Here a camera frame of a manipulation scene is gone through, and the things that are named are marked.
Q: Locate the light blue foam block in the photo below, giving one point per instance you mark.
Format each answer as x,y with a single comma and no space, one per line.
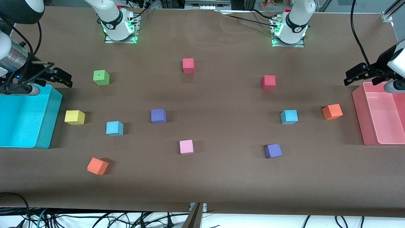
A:
289,117
114,128

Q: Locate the aluminium frame profile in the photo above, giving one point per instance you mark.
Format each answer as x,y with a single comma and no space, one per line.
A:
387,15

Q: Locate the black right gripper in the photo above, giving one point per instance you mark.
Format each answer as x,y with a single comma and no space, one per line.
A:
35,70

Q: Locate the yellow foam block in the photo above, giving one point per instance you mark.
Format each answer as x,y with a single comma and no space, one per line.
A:
74,117

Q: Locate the pink plastic bin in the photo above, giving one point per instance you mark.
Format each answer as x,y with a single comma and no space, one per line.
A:
379,120

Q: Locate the brown table cover mat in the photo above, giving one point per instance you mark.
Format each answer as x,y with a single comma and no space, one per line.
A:
221,177

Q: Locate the red foam block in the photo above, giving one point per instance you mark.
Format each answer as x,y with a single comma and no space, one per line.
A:
268,82
188,65

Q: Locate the pink foam block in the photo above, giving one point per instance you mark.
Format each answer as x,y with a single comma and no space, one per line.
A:
186,147

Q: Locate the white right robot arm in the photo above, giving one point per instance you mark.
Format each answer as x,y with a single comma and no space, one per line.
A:
112,19

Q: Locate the cyan plastic bin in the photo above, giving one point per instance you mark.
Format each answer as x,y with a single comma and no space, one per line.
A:
19,123

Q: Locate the purple foam block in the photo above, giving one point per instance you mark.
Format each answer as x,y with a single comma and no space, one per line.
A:
273,150
158,116

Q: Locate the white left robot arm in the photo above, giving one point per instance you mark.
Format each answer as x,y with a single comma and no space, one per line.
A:
295,19

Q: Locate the grey metal table bracket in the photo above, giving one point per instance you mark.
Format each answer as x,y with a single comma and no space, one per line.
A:
196,218

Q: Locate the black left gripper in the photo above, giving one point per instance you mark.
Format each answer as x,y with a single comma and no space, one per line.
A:
377,70

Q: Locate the orange foam block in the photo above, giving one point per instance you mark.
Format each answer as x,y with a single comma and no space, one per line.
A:
97,166
332,112

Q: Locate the green foam block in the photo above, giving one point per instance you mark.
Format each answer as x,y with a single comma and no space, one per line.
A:
101,78

